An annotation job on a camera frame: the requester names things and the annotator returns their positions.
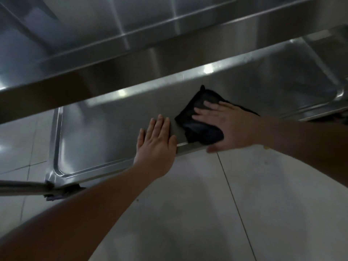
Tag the person's left hand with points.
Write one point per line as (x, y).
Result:
(155, 152)

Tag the person's right hand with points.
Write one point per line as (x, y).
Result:
(239, 127)

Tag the person's left thumb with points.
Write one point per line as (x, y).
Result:
(173, 144)

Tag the person's left middle finger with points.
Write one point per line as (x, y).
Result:
(159, 127)

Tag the person's right thumb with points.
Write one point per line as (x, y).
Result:
(213, 148)

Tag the person's left little finger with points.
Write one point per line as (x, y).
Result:
(140, 138)

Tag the dark cleaning cloth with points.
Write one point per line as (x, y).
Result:
(198, 127)

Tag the person's right forearm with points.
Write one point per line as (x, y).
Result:
(307, 149)

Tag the person's left forearm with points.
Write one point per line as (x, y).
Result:
(81, 220)

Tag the stainless steel lower shelf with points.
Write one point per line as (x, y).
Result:
(108, 133)

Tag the stainless steel table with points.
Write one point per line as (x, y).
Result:
(136, 59)

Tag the steel table leg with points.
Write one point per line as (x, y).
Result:
(21, 186)

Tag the shelf corner bracket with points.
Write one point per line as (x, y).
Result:
(61, 192)

